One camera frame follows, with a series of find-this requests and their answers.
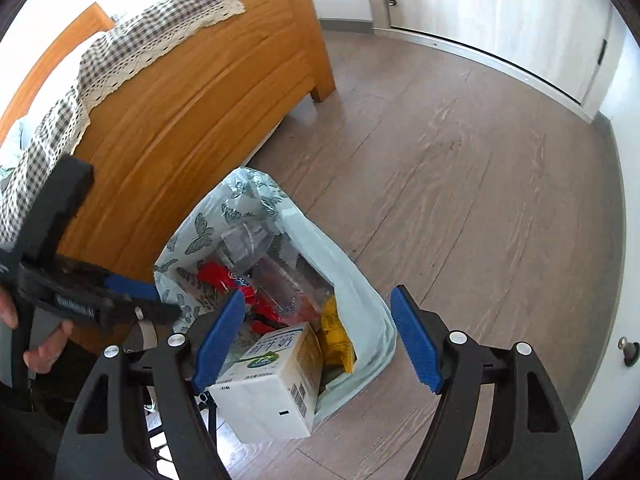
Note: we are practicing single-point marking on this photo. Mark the brown checked blanket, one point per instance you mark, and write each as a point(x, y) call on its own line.
point(125, 55)

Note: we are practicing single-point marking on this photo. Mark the clear plastic bottle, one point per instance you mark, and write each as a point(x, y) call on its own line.
point(285, 285)

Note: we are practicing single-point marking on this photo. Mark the white door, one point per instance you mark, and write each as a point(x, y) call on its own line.
point(500, 10)
point(620, 260)

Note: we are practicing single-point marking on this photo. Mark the butterfly print plastic bag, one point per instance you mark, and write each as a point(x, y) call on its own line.
point(350, 300)

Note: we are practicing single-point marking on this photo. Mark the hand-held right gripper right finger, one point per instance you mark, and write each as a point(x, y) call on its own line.
point(415, 340)

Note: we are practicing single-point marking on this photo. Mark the wooden bed frame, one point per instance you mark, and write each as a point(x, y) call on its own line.
point(200, 110)

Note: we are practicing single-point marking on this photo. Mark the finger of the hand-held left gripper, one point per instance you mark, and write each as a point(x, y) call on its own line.
point(132, 290)
point(155, 314)

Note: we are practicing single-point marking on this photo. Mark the white carton box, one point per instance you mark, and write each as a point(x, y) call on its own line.
point(270, 395)

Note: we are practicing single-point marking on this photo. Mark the person's left hand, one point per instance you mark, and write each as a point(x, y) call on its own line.
point(47, 352)

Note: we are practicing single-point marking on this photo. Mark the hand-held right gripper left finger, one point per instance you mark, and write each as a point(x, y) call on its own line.
point(220, 335)

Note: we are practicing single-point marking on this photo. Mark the grey plastic packaging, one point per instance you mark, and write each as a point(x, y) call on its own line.
point(245, 245)

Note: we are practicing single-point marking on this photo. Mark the yellow snack packet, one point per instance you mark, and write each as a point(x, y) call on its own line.
point(335, 335)

